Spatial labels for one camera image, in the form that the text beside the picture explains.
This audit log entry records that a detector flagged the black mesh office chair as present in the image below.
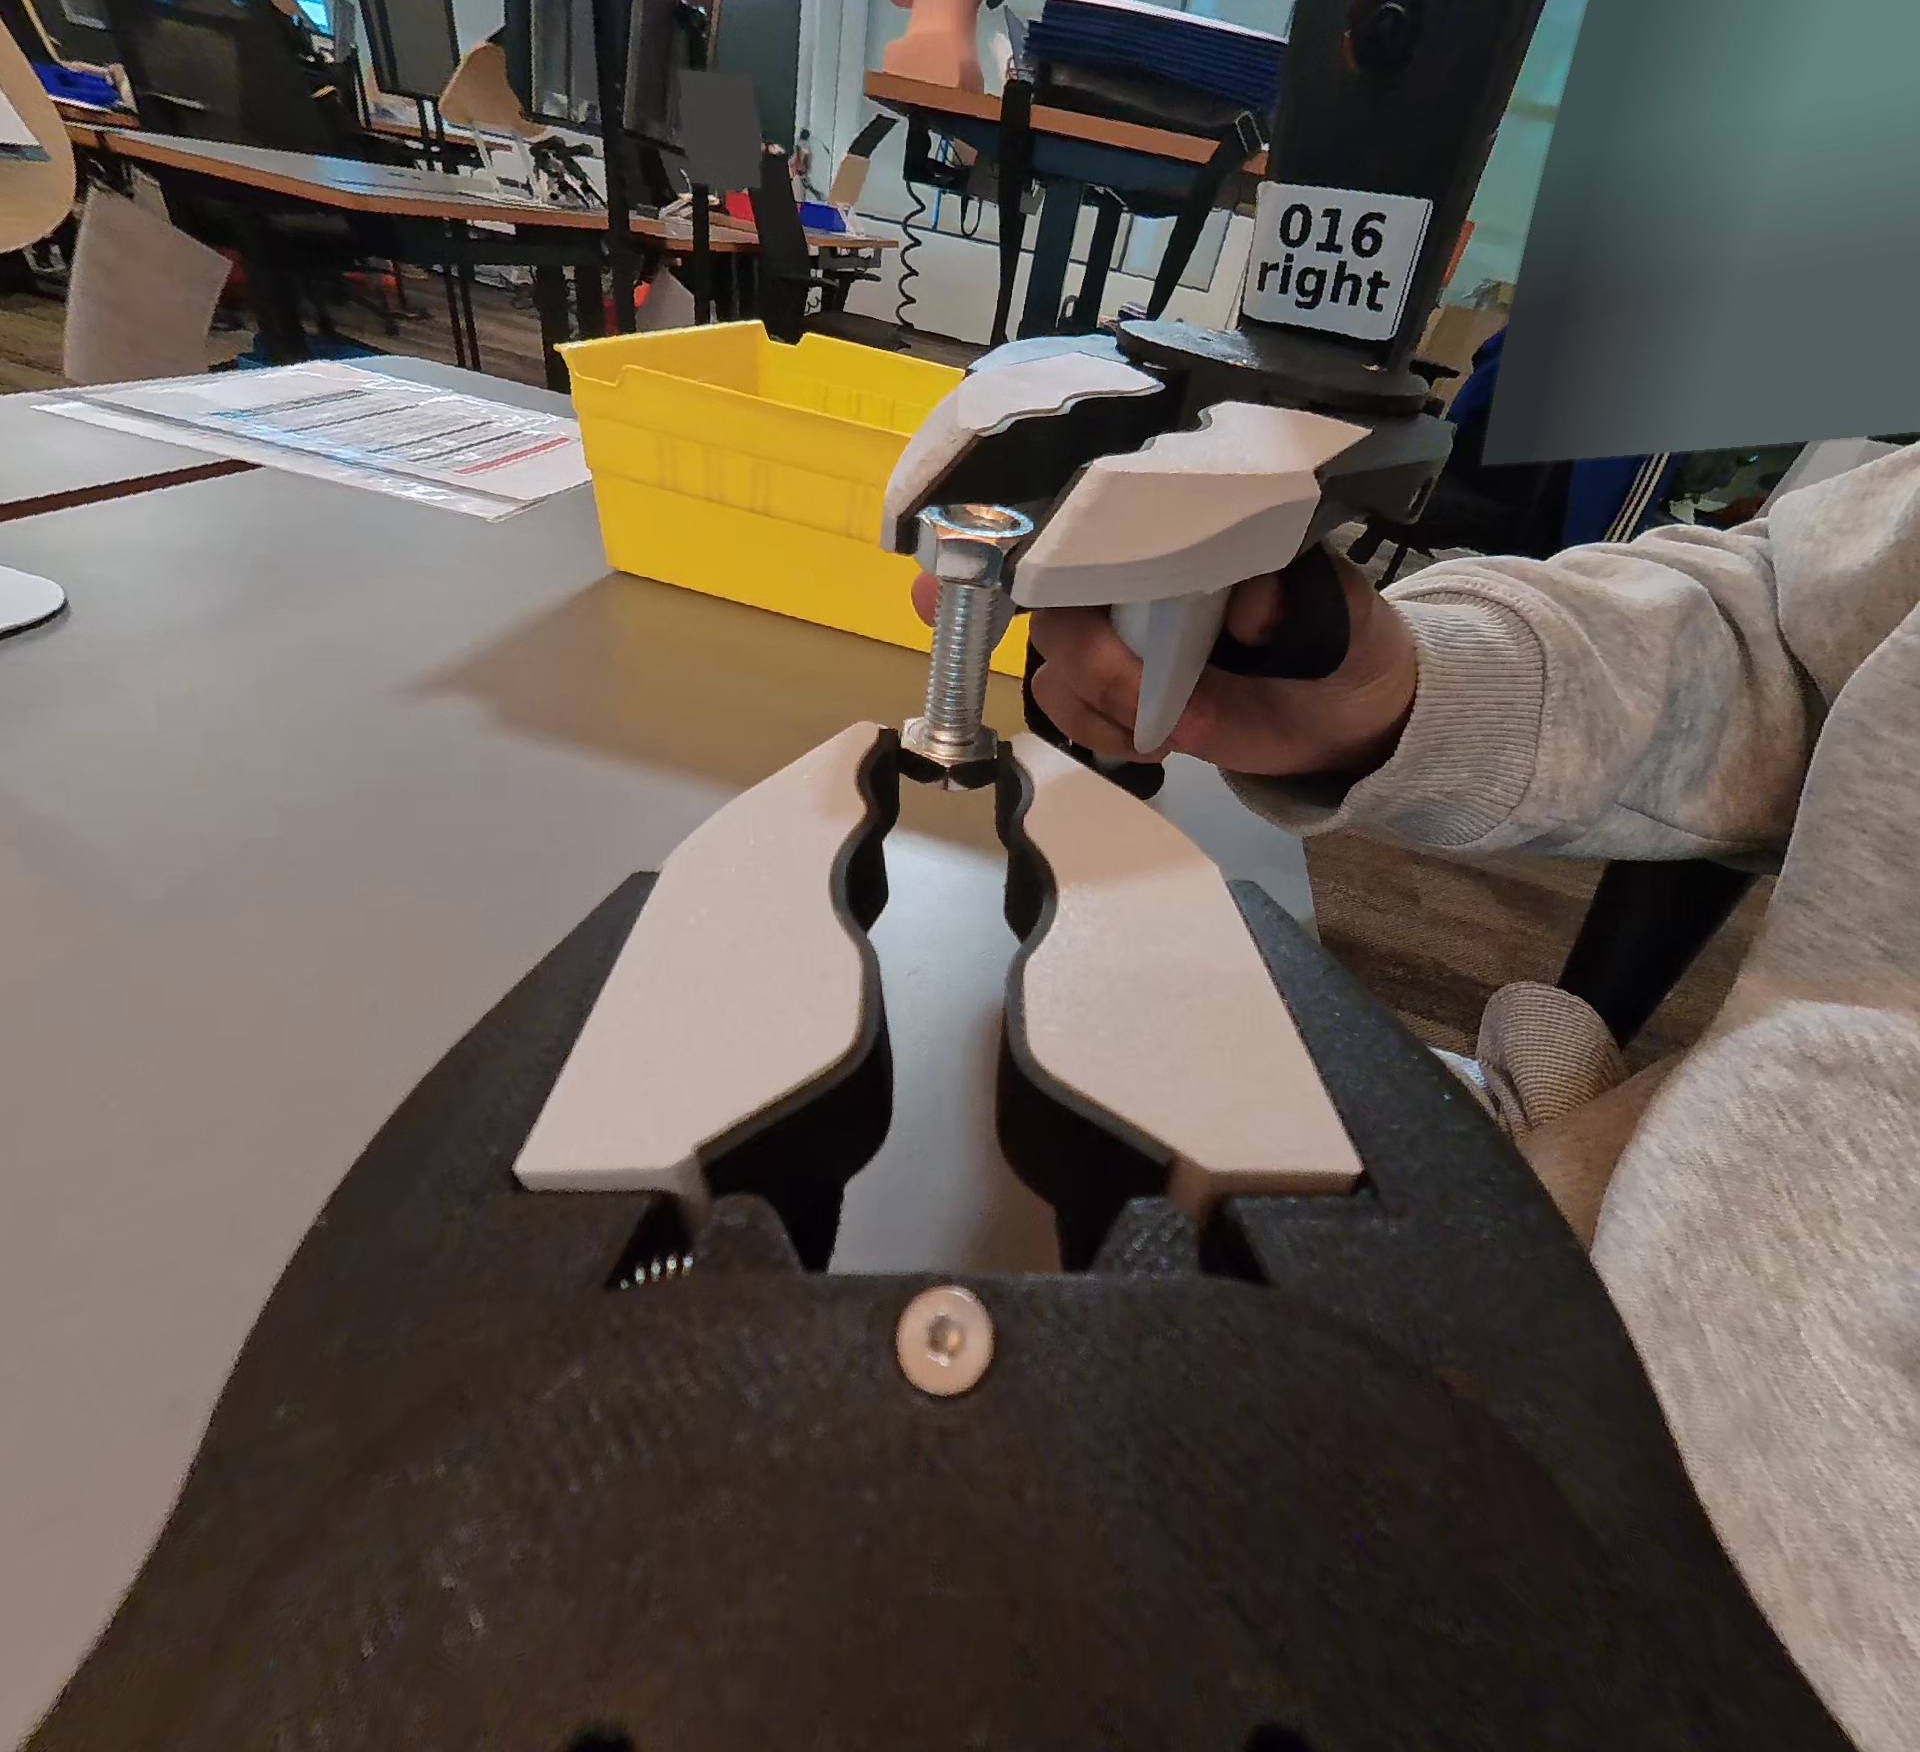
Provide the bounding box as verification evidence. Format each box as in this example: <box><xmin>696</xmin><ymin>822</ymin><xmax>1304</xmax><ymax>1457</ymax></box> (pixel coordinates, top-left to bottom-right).
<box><xmin>1560</xmin><ymin>857</ymin><xmax>1780</xmax><ymax>1053</ymax></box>

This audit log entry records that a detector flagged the dark flat monitor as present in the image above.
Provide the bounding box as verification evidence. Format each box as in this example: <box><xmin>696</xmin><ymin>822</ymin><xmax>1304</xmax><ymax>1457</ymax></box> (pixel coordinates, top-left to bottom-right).
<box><xmin>720</xmin><ymin>0</ymin><xmax>808</xmax><ymax>157</ymax></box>

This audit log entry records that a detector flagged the white tablet stand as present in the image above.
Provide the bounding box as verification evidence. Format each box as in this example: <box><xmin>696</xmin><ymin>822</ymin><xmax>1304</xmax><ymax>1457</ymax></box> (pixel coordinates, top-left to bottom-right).
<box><xmin>0</xmin><ymin>20</ymin><xmax>81</xmax><ymax>639</ymax></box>

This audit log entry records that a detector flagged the silver hex nut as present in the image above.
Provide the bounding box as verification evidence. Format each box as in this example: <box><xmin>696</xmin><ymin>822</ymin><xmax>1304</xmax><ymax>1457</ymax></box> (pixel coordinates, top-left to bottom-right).
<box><xmin>908</xmin><ymin>502</ymin><xmax>1041</xmax><ymax>588</ymax></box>

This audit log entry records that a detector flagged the long brown office desk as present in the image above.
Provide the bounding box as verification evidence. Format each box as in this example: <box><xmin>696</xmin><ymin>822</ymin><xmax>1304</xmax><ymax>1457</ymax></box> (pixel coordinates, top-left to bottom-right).
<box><xmin>62</xmin><ymin>124</ymin><xmax>902</xmax><ymax>359</ymax></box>

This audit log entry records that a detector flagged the pale grey chair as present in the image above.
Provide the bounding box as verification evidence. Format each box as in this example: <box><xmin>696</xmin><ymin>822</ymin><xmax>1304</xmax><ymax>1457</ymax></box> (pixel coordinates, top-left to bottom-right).
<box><xmin>64</xmin><ymin>185</ymin><xmax>238</xmax><ymax>389</ymax></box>

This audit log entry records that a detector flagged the stack of blue folders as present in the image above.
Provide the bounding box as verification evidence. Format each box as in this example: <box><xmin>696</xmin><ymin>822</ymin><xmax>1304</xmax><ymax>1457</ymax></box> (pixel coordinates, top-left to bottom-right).
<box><xmin>1033</xmin><ymin>0</ymin><xmax>1296</xmax><ymax>120</ymax></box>

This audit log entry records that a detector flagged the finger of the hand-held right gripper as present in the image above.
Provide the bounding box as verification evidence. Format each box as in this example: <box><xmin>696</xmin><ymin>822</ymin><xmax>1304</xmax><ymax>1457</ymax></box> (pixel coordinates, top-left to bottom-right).
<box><xmin>883</xmin><ymin>340</ymin><xmax>1173</xmax><ymax>555</ymax></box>
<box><xmin>1006</xmin><ymin>406</ymin><xmax>1378</xmax><ymax>757</ymax></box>

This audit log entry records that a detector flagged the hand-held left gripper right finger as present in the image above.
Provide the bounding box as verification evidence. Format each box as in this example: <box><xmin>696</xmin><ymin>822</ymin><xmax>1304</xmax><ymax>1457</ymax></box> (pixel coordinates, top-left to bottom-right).
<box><xmin>994</xmin><ymin>730</ymin><xmax>1368</xmax><ymax>1200</ymax></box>

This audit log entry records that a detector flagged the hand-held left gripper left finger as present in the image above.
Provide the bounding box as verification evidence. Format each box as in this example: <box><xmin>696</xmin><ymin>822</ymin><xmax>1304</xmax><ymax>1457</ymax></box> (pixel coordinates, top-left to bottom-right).
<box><xmin>514</xmin><ymin>720</ymin><xmax>902</xmax><ymax>1194</ymax></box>

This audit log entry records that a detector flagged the person's right forearm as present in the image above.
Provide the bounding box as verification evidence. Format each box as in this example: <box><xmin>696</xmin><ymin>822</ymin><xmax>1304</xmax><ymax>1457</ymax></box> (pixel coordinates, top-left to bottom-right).
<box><xmin>1223</xmin><ymin>440</ymin><xmax>1920</xmax><ymax>884</ymax></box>

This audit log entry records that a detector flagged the silver hex bolt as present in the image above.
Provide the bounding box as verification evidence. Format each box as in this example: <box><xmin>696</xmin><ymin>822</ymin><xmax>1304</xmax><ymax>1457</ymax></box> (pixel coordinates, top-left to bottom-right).
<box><xmin>900</xmin><ymin>579</ymin><xmax>1004</xmax><ymax>790</ymax></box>

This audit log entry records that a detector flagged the grey desk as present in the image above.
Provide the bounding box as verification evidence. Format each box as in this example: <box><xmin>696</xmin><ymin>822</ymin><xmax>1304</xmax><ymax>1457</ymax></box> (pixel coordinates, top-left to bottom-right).
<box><xmin>0</xmin><ymin>349</ymin><xmax>1337</xmax><ymax>1752</ymax></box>

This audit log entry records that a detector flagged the person's grey sweatshirt torso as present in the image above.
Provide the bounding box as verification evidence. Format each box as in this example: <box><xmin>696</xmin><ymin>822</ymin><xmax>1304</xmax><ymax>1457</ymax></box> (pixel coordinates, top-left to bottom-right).
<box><xmin>1478</xmin><ymin>867</ymin><xmax>1920</xmax><ymax>1752</ymax></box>

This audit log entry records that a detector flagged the yellow plastic bin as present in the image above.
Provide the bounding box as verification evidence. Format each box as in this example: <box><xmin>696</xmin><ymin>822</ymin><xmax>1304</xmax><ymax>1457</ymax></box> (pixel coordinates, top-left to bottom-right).
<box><xmin>555</xmin><ymin>320</ymin><xmax>1037</xmax><ymax>675</ymax></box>

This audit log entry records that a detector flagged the brown standing desk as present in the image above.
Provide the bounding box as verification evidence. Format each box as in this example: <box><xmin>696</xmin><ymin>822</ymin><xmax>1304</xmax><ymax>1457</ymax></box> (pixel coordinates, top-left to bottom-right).
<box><xmin>863</xmin><ymin>65</ymin><xmax>1278</xmax><ymax>351</ymax></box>

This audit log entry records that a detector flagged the laminated instruction sheet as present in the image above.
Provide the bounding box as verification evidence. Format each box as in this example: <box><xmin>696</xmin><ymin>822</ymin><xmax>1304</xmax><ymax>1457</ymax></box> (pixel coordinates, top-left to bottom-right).
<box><xmin>34</xmin><ymin>357</ymin><xmax>595</xmax><ymax>522</ymax></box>

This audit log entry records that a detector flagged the person's right hand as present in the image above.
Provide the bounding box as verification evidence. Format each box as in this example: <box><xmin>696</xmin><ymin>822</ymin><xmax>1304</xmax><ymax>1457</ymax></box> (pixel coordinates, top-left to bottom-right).
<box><xmin>1028</xmin><ymin>549</ymin><xmax>1423</xmax><ymax>781</ymax></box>

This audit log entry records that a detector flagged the small black monitor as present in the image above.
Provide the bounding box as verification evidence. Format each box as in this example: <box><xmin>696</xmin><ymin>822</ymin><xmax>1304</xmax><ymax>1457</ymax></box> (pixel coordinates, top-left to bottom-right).
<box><xmin>358</xmin><ymin>0</ymin><xmax>463</xmax><ymax>108</ymax></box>

